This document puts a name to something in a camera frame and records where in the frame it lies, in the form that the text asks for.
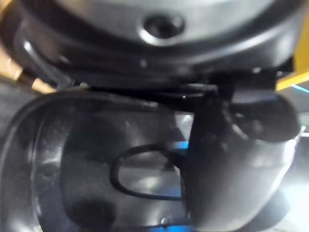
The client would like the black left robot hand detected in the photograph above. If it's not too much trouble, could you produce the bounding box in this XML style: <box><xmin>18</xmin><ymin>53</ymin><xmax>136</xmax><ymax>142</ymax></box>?
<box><xmin>4</xmin><ymin>0</ymin><xmax>305</xmax><ymax>232</ymax></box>

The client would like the yellow metal shelf frame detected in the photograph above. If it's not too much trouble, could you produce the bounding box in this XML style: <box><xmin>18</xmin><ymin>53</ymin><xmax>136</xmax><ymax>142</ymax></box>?
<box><xmin>277</xmin><ymin>0</ymin><xmax>309</xmax><ymax>92</ymax></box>

